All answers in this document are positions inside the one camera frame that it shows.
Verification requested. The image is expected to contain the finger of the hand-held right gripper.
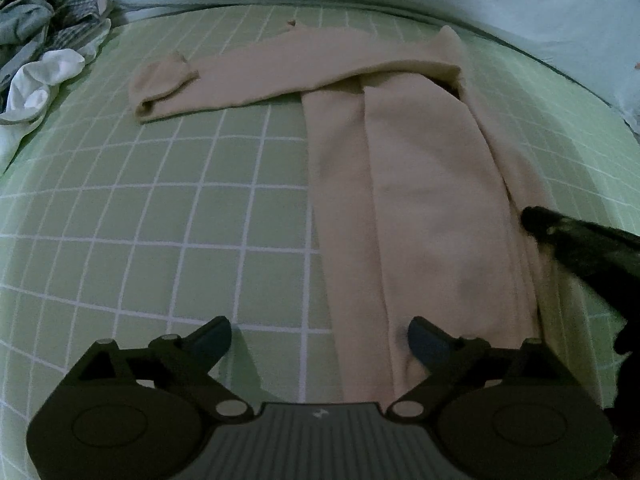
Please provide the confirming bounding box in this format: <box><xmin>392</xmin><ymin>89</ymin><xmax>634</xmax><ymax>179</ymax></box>
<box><xmin>522</xmin><ymin>205</ymin><xmax>640</xmax><ymax>311</ymax></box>

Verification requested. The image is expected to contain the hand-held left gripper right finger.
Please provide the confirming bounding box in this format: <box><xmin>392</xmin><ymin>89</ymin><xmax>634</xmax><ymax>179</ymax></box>
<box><xmin>386</xmin><ymin>316</ymin><xmax>582</xmax><ymax>420</ymax></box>

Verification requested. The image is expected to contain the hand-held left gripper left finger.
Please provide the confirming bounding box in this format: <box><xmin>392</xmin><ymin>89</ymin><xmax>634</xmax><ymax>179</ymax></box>
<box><xmin>61</xmin><ymin>315</ymin><xmax>255</xmax><ymax>420</ymax></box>

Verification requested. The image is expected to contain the beige long-sleeve garment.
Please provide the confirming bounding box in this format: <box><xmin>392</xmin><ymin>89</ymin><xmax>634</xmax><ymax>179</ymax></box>
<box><xmin>127</xmin><ymin>21</ymin><xmax>626</xmax><ymax>406</ymax></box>

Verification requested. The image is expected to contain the green grid bed sheet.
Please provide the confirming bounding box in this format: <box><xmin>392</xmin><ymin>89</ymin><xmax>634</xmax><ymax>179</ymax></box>
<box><xmin>0</xmin><ymin>4</ymin><xmax>640</xmax><ymax>441</ymax></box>

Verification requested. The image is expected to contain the white garment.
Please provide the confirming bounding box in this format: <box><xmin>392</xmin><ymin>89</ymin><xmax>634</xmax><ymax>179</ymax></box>
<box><xmin>0</xmin><ymin>49</ymin><xmax>87</xmax><ymax>126</ymax></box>

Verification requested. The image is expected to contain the grey checked garment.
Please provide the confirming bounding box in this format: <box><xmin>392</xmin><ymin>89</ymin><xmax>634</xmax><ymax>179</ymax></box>
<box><xmin>42</xmin><ymin>0</ymin><xmax>113</xmax><ymax>63</ymax></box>

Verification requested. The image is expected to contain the grey-green printed garment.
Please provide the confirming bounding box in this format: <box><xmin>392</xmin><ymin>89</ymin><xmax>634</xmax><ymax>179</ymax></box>
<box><xmin>0</xmin><ymin>0</ymin><xmax>53</xmax><ymax>61</ymax></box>

